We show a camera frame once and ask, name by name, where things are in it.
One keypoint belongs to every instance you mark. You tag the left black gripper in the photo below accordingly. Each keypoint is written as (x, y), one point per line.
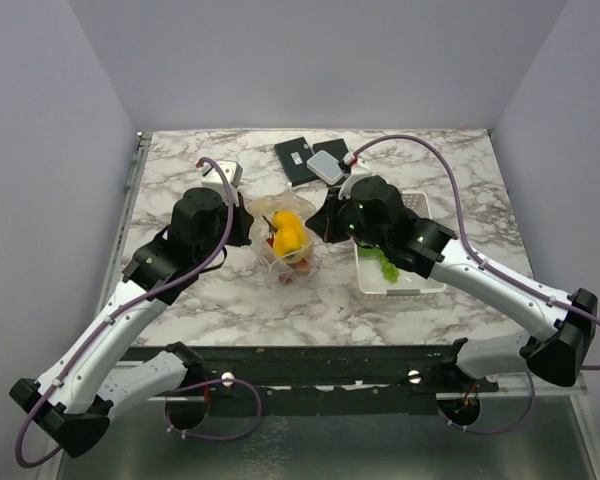
(244, 221)

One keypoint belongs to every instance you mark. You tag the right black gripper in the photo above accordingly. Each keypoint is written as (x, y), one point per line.
(324, 222)

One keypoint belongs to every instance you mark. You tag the clear polka dot zip bag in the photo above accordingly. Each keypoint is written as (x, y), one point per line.
(266, 206)

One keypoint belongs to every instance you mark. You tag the red yellow toy fruit cluster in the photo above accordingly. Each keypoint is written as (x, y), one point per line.
(286, 274)

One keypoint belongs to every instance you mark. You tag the yellow toy bell pepper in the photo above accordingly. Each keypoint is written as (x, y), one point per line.
(287, 232)

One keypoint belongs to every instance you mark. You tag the yellow toy lemon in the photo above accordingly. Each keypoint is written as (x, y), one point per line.
(296, 256)

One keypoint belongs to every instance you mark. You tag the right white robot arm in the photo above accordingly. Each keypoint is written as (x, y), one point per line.
(556, 329)

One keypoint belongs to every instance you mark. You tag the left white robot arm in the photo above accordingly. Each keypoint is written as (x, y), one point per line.
(76, 400)

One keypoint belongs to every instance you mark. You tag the green toy grapes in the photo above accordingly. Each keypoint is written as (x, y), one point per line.
(389, 270)

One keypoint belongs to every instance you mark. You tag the white grey small device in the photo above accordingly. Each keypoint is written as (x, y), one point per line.
(326, 167)

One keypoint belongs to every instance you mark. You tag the black flat box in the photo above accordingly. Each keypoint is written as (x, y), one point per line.
(336, 148)

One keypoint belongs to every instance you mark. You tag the black box with label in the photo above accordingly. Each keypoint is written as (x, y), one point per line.
(293, 156)

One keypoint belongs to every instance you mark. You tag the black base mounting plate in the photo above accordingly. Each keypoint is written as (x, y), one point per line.
(325, 381)

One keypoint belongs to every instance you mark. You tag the aluminium extrusion right front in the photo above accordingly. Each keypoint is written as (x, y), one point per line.
(519, 384)

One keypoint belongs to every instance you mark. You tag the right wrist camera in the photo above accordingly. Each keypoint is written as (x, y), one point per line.
(357, 170)

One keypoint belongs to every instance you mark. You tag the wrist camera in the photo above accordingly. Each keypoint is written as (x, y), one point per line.
(357, 170)
(214, 177)

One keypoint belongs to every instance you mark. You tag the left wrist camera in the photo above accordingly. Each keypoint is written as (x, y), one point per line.
(214, 177)

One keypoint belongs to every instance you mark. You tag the aluminium rail left edge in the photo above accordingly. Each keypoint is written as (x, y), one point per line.
(131, 189)

